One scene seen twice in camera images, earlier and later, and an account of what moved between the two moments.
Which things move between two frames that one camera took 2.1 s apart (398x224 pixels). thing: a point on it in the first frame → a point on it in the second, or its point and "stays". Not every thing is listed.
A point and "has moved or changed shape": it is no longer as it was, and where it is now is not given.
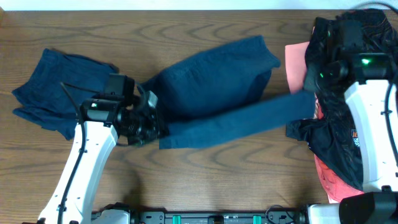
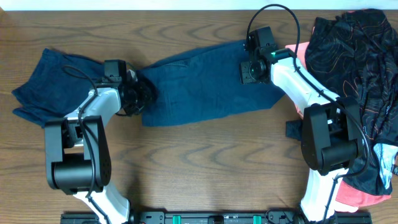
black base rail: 281,214 stays
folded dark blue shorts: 45,101 stays
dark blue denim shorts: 216,89 has moved or changed shape
